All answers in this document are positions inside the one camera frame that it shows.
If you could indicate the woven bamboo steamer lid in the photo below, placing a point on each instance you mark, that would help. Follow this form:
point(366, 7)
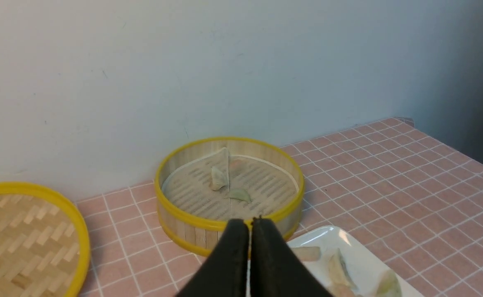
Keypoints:
point(44, 243)

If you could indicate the yellow rimmed bamboo steamer basket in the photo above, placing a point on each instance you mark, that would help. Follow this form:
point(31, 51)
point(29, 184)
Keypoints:
point(202, 235)

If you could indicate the white steamer liner cloth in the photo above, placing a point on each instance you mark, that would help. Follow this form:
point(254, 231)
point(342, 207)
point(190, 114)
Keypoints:
point(184, 180)

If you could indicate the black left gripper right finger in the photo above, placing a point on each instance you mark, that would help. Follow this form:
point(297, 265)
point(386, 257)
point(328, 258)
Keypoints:
point(274, 269)

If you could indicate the tall pale green dumpling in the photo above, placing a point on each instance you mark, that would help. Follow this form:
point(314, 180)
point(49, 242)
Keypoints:
point(389, 285)

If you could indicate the white square plate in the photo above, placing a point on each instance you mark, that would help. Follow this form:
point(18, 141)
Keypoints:
point(365, 269)

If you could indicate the green steamed dumpling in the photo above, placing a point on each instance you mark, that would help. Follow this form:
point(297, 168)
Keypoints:
point(338, 272)

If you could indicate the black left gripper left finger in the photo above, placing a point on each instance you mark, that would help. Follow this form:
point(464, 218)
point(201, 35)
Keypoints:
point(224, 272)

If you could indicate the pink checkered table cloth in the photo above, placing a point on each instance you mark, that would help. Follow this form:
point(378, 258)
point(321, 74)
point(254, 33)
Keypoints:
point(413, 201)

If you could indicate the beige dumpling in steamer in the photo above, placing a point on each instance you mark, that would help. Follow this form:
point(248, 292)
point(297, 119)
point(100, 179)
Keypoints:
point(239, 195)
point(218, 179)

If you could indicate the pale steamed dumpling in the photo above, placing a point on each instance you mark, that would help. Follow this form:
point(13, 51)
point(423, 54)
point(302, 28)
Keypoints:
point(307, 253)

